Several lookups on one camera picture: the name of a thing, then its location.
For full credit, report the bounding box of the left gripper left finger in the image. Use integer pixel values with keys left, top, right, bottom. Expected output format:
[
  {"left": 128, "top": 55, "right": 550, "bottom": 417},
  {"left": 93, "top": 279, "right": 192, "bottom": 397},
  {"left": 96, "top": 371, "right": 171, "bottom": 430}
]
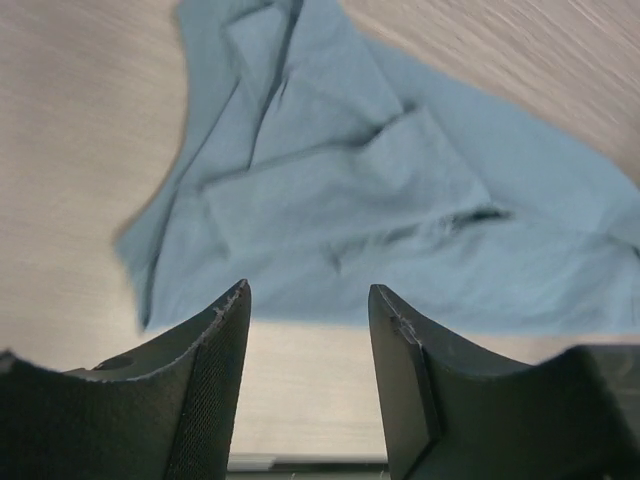
[{"left": 1, "top": 281, "right": 251, "bottom": 479}]

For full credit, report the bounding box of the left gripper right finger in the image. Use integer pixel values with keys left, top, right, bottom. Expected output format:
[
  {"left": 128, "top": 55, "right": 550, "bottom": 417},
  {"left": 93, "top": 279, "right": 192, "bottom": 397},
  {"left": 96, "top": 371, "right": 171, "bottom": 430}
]
[{"left": 368, "top": 285, "right": 639, "bottom": 479}]

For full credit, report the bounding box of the grey-blue t shirt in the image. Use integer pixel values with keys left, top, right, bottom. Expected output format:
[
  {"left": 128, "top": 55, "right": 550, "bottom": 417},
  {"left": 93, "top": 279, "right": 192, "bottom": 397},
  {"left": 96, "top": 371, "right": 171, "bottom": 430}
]
[{"left": 117, "top": 1, "right": 639, "bottom": 335}]

